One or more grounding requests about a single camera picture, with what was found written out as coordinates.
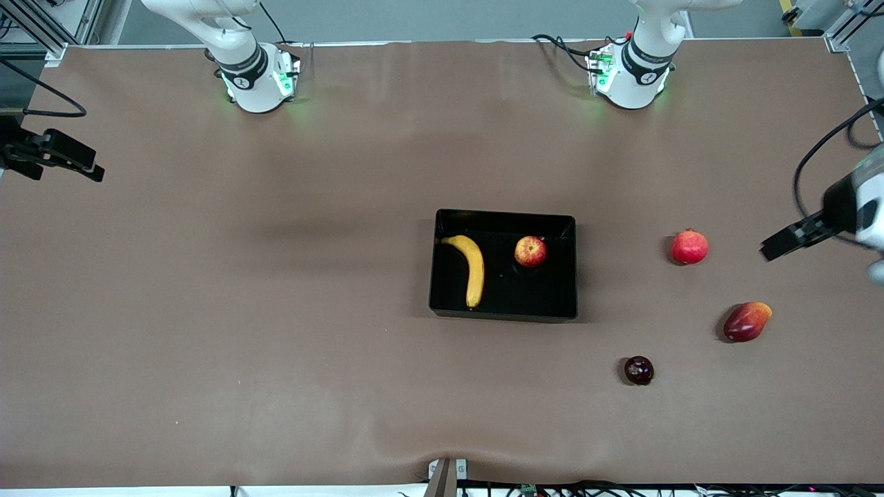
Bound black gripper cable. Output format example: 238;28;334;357
793;97;884;223
0;59;88;118

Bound large table cover mat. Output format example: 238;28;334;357
0;38;884;487

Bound black cables along table edge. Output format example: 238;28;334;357
397;480;884;497

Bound black right arm base cable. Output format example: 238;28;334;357
259;0;289;43

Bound red yellow apple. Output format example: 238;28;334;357
514;235;548;269

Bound black left arm base cables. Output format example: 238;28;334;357
530;31;626;75

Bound red mango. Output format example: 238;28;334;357
723;302;773;343

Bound dark purple plum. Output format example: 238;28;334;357
624;355;655;386

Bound red pomegranate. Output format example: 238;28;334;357
671;228;710;266

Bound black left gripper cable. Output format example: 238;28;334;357
793;97;884;223

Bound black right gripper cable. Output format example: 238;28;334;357
0;59;88;118

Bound yellow banana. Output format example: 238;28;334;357
441;235;486;309

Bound black plastic box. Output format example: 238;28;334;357
428;208;578;323

